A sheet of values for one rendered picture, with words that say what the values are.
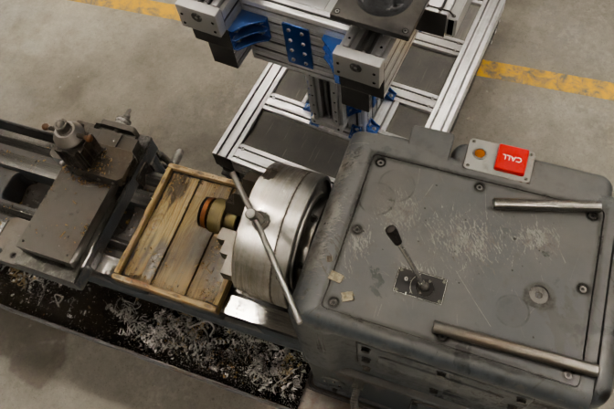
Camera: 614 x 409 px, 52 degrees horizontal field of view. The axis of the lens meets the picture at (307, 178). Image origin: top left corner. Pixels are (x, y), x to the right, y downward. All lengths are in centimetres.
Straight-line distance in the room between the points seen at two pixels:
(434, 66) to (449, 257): 168
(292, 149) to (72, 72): 134
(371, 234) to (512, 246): 27
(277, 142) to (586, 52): 154
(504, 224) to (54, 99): 254
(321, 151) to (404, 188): 130
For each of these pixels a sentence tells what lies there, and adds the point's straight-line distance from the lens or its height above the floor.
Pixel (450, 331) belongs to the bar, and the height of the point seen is 128.
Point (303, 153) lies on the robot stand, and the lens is 257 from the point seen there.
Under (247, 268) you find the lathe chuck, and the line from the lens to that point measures 133.
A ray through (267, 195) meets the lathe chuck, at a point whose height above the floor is 124.
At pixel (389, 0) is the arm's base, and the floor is 121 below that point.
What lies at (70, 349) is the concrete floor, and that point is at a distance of 273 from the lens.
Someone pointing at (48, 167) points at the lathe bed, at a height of 86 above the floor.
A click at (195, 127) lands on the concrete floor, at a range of 299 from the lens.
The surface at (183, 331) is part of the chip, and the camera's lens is 197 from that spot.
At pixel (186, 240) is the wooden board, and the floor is 89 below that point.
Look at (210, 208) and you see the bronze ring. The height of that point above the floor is 112.
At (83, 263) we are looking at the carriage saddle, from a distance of 174.
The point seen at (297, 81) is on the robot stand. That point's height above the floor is 21.
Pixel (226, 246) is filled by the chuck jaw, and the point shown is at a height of 110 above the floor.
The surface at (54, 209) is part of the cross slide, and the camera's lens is 179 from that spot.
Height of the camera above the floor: 239
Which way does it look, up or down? 61 degrees down
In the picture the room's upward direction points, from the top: 11 degrees counter-clockwise
